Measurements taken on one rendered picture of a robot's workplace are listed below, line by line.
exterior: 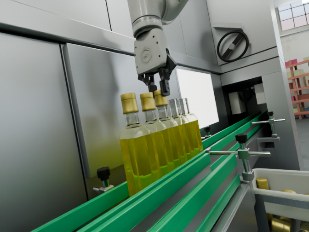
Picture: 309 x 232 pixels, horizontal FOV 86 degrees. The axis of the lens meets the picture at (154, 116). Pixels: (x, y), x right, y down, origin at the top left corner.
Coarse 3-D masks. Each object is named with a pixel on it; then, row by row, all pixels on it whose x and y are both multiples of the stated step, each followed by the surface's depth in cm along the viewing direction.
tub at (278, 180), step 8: (256, 168) 62; (264, 168) 60; (256, 176) 61; (264, 176) 60; (272, 176) 58; (280, 176) 57; (288, 176) 55; (296, 176) 54; (304, 176) 53; (256, 184) 59; (272, 184) 58; (280, 184) 57; (288, 184) 55; (296, 184) 54; (304, 184) 53; (256, 192) 48; (264, 192) 46; (272, 192) 45; (280, 192) 44; (288, 192) 44; (296, 192) 54; (304, 192) 53
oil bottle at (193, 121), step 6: (186, 114) 52; (192, 114) 53; (192, 120) 52; (192, 126) 51; (198, 126) 54; (192, 132) 51; (198, 132) 54; (192, 138) 51; (198, 138) 53; (198, 144) 52; (198, 150) 52
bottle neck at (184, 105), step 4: (180, 100) 54; (184, 100) 53; (180, 104) 54; (184, 104) 53; (188, 104) 54; (180, 108) 54; (184, 108) 53; (188, 108) 54; (184, 112) 53; (188, 112) 53
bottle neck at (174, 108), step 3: (171, 99) 49; (174, 99) 49; (177, 99) 50; (171, 102) 49; (174, 102) 49; (177, 102) 49; (171, 105) 49; (174, 105) 49; (177, 105) 49; (171, 108) 49; (174, 108) 49; (177, 108) 49; (171, 111) 50; (174, 111) 49; (177, 111) 49; (171, 114) 50; (174, 114) 49; (177, 114) 49
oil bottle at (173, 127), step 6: (162, 120) 44; (168, 120) 43; (174, 120) 45; (168, 126) 43; (174, 126) 44; (168, 132) 42; (174, 132) 44; (174, 138) 44; (180, 138) 46; (174, 144) 43; (180, 144) 45; (174, 150) 43; (180, 150) 45; (174, 156) 42; (180, 156) 44; (174, 162) 42; (180, 162) 44
